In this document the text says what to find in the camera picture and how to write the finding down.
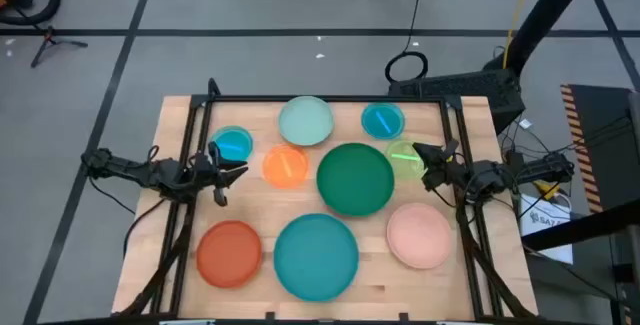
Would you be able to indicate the black metal table frame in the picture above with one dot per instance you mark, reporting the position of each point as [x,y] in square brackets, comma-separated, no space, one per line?
[325,99]

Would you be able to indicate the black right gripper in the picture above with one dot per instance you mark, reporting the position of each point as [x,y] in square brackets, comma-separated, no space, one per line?
[442,175]

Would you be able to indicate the black tripod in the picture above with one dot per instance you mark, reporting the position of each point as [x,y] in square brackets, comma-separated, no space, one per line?
[50,42]

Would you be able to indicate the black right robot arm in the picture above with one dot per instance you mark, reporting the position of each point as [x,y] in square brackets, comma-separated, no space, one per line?
[540,167]

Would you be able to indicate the red-orange plastic plate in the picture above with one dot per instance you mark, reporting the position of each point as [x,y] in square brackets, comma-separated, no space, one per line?
[229,254]

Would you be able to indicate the pink plastic plate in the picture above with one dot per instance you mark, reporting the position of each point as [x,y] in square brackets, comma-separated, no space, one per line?
[419,235]

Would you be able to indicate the black hazard-striped floor mat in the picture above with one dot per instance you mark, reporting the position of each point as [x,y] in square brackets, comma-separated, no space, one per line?
[600,135]

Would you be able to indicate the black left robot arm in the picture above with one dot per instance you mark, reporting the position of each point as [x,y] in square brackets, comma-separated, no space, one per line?
[130,169]

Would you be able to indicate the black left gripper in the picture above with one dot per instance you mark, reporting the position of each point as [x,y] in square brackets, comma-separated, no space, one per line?
[205,172]

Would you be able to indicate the thick black slanted post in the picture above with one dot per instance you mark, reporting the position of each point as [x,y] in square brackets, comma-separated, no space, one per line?
[550,10]

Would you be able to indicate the large teal plate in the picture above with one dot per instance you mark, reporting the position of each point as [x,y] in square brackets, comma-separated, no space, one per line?
[316,257]

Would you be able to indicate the small transparent green plate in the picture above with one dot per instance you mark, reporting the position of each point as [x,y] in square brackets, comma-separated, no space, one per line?
[402,162]

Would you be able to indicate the small transparent blue plate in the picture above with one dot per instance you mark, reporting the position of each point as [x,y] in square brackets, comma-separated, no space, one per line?
[383,120]
[232,142]

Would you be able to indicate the black metal beam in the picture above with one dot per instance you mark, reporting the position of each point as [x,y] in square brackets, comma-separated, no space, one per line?
[580,225]

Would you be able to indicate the pale mint plastic plate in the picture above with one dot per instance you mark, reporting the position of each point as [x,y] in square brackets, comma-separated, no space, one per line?
[305,120]

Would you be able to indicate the large dark green plate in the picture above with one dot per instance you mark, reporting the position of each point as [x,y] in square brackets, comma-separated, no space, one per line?
[355,180]

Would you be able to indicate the small transparent orange plate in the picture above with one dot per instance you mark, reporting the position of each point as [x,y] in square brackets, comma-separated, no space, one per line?
[285,166]

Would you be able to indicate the white printed paper sign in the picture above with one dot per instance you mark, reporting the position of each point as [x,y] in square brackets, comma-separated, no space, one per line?
[547,225]

